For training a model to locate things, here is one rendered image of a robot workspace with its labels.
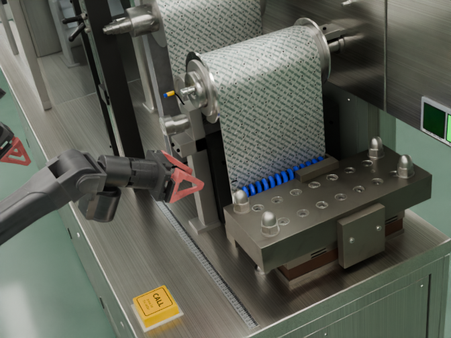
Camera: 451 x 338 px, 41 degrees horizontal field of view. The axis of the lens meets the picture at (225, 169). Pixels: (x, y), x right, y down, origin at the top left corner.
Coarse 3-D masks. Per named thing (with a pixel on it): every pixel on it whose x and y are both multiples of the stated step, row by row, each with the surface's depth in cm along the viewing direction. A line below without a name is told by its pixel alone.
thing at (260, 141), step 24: (288, 96) 124; (312, 96) 127; (240, 120) 121; (264, 120) 124; (288, 120) 127; (312, 120) 129; (240, 144) 124; (264, 144) 127; (288, 144) 129; (312, 144) 132; (240, 168) 126; (264, 168) 129
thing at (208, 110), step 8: (312, 32) 124; (320, 48) 124; (320, 56) 124; (192, 64) 120; (320, 64) 125; (200, 72) 117; (208, 80) 116; (208, 88) 116; (208, 96) 118; (208, 104) 119; (208, 112) 121
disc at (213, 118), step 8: (192, 56) 120; (200, 56) 116; (200, 64) 117; (208, 72) 115; (216, 88) 115; (216, 96) 115; (216, 104) 116; (216, 112) 118; (208, 120) 124; (216, 120) 120
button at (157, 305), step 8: (160, 288) 122; (144, 296) 120; (152, 296) 120; (160, 296) 120; (168, 296) 119; (136, 304) 119; (144, 304) 118; (152, 304) 118; (160, 304) 118; (168, 304) 117; (176, 304) 117; (144, 312) 117; (152, 312) 116; (160, 312) 116; (168, 312) 117; (176, 312) 118; (144, 320) 115; (152, 320) 116; (160, 320) 117
